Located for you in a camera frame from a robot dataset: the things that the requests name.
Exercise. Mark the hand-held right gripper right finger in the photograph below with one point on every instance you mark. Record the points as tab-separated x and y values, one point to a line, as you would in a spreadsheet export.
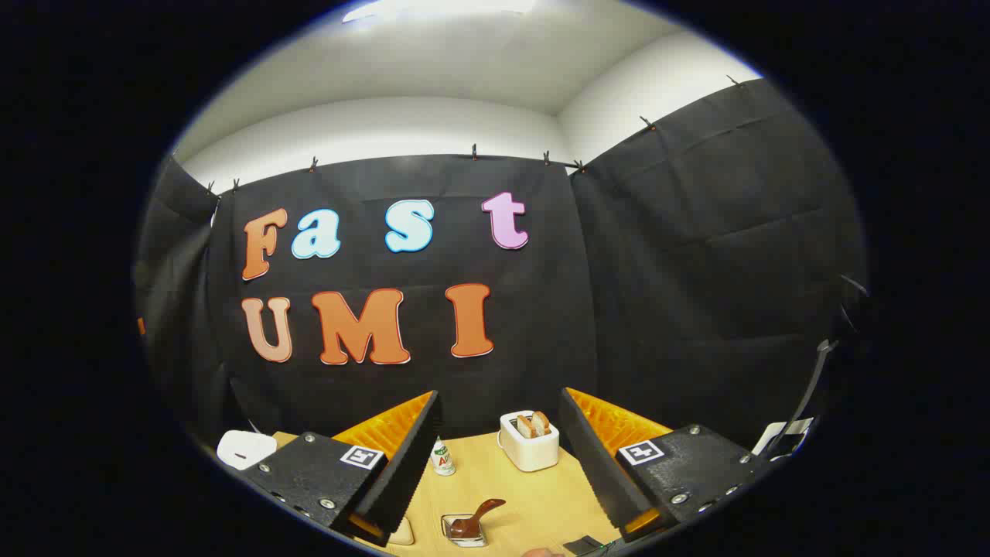
592	456

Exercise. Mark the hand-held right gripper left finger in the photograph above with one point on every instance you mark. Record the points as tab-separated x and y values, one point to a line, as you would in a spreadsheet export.
402	456

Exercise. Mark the cream rice container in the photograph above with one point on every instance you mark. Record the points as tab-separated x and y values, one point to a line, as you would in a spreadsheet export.
402	532

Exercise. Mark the brown wooden spoon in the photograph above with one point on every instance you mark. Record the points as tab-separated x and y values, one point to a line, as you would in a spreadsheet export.
476	517

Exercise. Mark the clear square chopstick holder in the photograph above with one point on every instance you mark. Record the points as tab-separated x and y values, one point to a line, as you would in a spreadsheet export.
470	540

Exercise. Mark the white rice cooker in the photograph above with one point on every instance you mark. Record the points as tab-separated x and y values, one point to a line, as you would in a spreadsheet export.
246	449

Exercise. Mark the white drink bottle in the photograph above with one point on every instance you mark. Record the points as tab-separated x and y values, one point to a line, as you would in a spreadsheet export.
443	463

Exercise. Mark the white toaster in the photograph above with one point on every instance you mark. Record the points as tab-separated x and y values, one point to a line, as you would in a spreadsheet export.
534	452

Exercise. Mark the white and green sheet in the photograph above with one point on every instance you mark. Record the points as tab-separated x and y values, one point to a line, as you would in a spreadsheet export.
773	435

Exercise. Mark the black backdrop cloth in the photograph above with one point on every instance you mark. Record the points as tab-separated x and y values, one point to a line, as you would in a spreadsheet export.
657	271

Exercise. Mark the dark metal pole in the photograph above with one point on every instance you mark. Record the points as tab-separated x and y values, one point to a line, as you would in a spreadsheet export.
812	379

